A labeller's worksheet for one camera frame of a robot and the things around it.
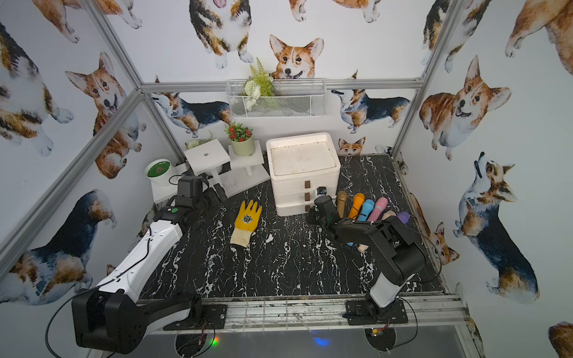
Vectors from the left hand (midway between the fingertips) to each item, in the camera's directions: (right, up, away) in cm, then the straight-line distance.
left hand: (217, 189), depth 83 cm
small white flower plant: (-21, +21, +23) cm, 37 cm away
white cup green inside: (-22, +6, +1) cm, 23 cm away
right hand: (+35, -8, +11) cm, 37 cm away
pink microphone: (+67, -7, +17) cm, 70 cm away
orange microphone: (+56, -8, +16) cm, 59 cm away
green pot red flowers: (+7, +20, +12) cm, 24 cm away
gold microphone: (+50, -5, +19) cm, 54 cm away
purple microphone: (+76, -12, +13) cm, 78 cm away
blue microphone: (+60, -10, +14) cm, 62 cm away
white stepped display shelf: (-3, +6, +30) cm, 31 cm away
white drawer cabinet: (+32, +9, +4) cm, 33 cm away
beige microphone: (+68, -12, +12) cm, 70 cm away
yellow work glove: (+8, -13, +12) cm, 20 cm away
